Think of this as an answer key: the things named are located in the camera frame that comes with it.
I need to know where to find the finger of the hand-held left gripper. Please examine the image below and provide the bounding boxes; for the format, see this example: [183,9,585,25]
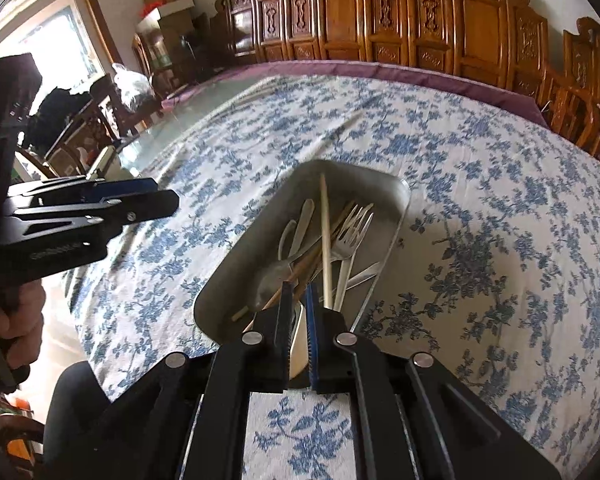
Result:
[10,189,181,233]
[7,177,159,206]

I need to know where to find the metal tray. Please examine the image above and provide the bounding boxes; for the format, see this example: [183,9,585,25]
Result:
[192,159,412,346]

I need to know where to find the white plastic bag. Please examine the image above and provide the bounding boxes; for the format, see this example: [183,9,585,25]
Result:
[111,62,157,111]

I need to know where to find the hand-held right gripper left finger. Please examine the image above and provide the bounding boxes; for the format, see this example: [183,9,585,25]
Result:
[45,282,295,480]

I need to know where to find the white cardboard box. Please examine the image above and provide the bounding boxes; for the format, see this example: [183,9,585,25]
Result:
[136,2,193,31]

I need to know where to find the wooden door frame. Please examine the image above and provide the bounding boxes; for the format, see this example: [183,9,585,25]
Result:
[0,0,123,68]

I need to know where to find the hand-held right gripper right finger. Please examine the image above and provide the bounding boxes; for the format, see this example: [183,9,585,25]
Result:
[304,282,562,480]

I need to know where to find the black cloth pile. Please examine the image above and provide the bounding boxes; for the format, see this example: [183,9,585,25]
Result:
[30,86,95,148]

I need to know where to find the dark wooden cabinet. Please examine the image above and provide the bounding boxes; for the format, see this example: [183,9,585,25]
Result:
[132,10,218,93]

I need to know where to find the wooden dining chair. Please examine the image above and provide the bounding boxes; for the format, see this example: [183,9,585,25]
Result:
[45,74,151,161]

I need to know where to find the purple bench cushion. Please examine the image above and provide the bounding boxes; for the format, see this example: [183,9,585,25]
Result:
[161,59,551,128]

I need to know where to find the person's left hand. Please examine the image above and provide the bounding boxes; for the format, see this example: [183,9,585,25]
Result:
[0,284,47,343]

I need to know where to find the white plastic fork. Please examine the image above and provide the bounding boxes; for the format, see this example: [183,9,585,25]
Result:
[332,225,367,311]

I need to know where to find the white plastic knife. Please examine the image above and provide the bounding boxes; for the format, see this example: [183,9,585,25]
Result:
[344,261,382,293]

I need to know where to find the blue floral tablecloth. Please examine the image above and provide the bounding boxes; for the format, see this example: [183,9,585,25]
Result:
[70,74,600,480]

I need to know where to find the white plastic spoon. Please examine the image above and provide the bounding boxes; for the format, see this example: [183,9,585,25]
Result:
[287,199,315,261]
[278,219,308,266]

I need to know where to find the dark brown chopstick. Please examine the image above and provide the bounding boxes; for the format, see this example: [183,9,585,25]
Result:
[231,202,357,322]
[260,210,351,311]

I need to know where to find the carved wooden bench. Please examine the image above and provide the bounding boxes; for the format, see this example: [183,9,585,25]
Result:
[212,0,553,98]

